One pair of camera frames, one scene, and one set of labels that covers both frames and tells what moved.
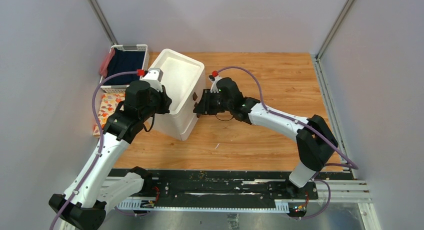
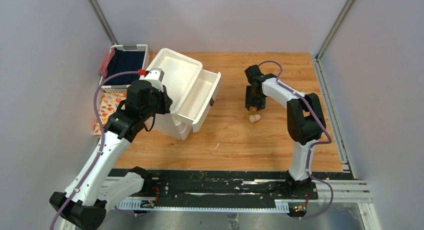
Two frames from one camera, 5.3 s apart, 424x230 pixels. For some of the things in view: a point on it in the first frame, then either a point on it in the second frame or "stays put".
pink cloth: x=104 y=66 stays put
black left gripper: x=159 y=90 stays put
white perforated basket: x=135 y=47 stays put
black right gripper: x=205 y=107 to x=250 y=102
